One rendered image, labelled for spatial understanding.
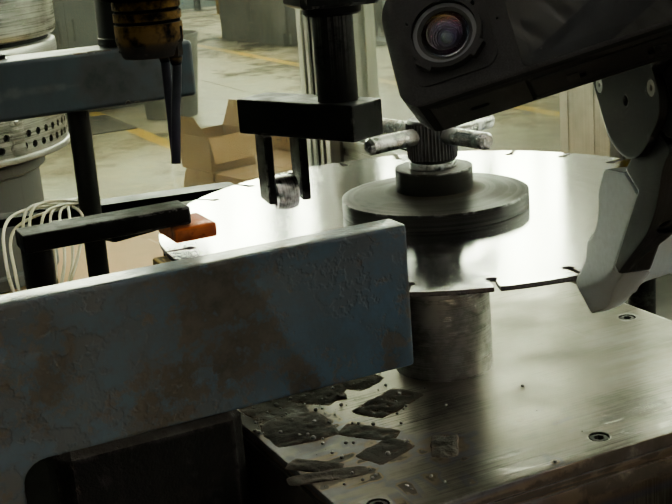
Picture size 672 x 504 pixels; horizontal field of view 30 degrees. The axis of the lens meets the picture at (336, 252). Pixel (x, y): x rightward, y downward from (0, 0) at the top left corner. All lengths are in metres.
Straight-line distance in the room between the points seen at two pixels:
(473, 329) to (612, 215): 0.27
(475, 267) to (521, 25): 0.23
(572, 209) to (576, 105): 0.64
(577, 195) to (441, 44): 0.36
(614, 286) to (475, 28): 0.14
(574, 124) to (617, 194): 0.89
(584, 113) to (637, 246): 0.88
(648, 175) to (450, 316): 0.30
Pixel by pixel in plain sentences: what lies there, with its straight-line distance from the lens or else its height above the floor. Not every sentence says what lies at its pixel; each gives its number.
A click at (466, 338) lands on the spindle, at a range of 0.75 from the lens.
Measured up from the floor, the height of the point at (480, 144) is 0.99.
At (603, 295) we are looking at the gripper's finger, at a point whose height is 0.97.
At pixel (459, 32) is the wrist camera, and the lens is 0.42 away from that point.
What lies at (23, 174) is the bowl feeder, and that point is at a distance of 1.37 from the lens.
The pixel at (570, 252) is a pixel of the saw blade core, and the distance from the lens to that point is 0.65.
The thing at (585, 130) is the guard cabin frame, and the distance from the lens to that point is 1.36.
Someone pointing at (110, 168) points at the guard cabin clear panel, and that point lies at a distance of 1.79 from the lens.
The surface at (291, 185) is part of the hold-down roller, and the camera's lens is 0.71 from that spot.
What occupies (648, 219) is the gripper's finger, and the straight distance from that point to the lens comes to 0.47.
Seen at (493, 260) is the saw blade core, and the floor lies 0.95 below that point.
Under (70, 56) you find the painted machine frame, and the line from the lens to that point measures 0.86.
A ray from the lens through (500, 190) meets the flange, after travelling 0.74.
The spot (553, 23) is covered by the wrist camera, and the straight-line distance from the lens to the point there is 0.42.
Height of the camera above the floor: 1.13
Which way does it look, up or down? 16 degrees down
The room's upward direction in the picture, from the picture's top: 4 degrees counter-clockwise
